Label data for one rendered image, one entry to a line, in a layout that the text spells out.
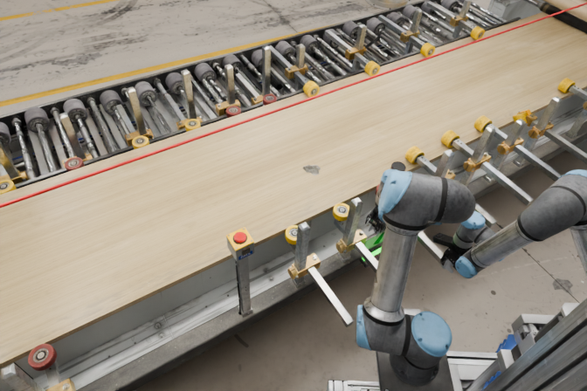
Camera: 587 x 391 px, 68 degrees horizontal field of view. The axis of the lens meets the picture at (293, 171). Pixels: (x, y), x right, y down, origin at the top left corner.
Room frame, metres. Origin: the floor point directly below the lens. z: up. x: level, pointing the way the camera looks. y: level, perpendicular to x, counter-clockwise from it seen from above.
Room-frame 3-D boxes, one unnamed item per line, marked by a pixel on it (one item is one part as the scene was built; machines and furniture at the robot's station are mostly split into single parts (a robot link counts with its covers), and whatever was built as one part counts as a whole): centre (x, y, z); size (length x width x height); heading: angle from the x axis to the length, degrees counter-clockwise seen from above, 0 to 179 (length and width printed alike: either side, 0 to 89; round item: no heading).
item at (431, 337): (0.53, -0.41, 1.21); 0.13 x 0.12 x 0.14; 82
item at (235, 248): (0.82, 0.16, 1.18); 0.07 x 0.07 x 0.08; 35
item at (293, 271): (0.98, -0.07, 0.81); 0.14 x 0.06 x 0.05; 125
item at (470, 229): (1.01, -0.68, 1.12); 0.09 x 0.08 x 0.11; 41
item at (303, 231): (0.96, -0.05, 0.88); 0.04 x 0.04 x 0.48; 35
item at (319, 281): (0.92, -0.13, 0.80); 0.44 x 0.03 x 0.04; 35
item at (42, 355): (0.51, 0.80, 0.85); 0.08 x 0.08 x 0.11
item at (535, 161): (1.65, -1.15, 0.95); 0.50 x 0.04 x 0.04; 35
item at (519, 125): (1.67, -1.08, 0.88); 0.04 x 0.04 x 0.48; 35
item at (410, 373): (0.53, -0.42, 1.09); 0.15 x 0.15 x 0.10
